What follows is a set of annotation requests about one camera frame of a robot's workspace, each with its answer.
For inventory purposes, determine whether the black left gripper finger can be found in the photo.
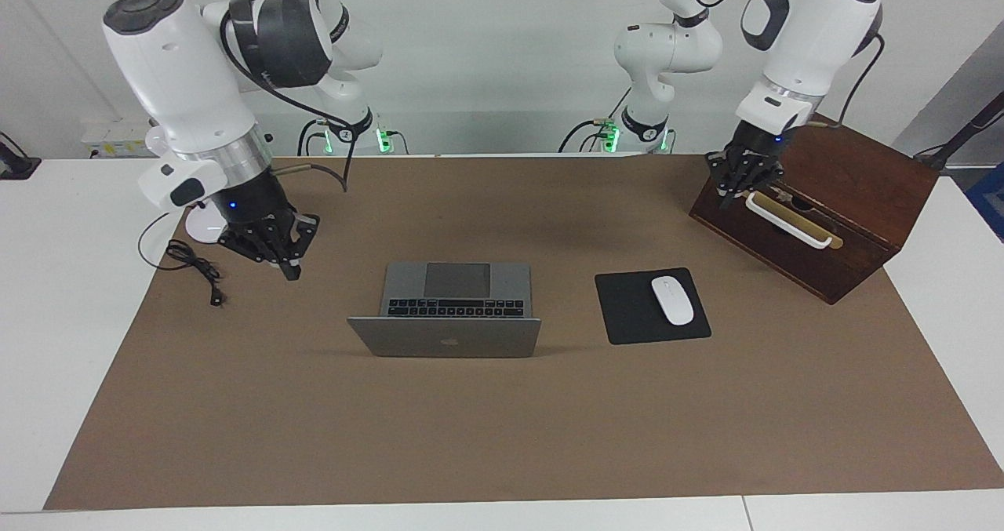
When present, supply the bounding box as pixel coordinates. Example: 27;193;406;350
737;162;784;203
705;152;743;209

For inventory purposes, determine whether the grey aluminium laptop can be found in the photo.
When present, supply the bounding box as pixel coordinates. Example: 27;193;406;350
347;262;543;359

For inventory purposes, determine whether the white desk lamp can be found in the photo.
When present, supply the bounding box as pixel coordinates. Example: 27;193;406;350
145;125;230;244

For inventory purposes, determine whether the dark wooden box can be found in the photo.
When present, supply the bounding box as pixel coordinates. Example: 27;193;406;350
688;111;940;306

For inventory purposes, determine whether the white computer mouse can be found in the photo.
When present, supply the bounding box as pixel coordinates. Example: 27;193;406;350
650;276;697;327

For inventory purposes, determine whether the white power strip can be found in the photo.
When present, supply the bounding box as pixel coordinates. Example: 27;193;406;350
81;118;155;160

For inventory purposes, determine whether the black mouse pad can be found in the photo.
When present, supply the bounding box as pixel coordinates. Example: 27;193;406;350
594;267;713;347

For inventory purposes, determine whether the black stand pole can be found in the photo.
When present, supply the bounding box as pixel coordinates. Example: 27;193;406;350
913;90;1004;173

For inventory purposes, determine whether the large brown table mat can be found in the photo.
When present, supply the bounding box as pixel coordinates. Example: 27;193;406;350
43;155;1004;511

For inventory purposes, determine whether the white box handle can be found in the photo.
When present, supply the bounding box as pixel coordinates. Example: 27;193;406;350
744;191;835;250

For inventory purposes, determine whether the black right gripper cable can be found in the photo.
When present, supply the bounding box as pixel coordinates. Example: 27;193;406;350
220;0;354;195

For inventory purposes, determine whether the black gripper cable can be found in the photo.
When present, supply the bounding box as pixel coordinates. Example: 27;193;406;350
686;0;887;130
220;0;354;195

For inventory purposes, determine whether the black lamp power cord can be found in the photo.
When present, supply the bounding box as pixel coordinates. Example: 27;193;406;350
137;212;229;309

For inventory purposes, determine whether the black right arm base cable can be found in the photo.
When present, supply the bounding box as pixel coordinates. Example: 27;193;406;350
296;117;332;158

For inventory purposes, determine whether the black arm base cable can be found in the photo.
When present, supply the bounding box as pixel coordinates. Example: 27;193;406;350
296;117;332;158
558;86;631;155

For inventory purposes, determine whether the brass handle plate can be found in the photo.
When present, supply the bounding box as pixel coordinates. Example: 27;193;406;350
740;186;845;251

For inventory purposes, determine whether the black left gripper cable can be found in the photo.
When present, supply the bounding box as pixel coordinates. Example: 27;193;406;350
686;0;887;130

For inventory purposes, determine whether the black left arm base cable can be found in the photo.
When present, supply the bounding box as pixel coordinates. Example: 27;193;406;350
558;86;631;155

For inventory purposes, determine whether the black clamp mount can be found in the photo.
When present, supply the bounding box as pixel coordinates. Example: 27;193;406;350
0;130;42;181

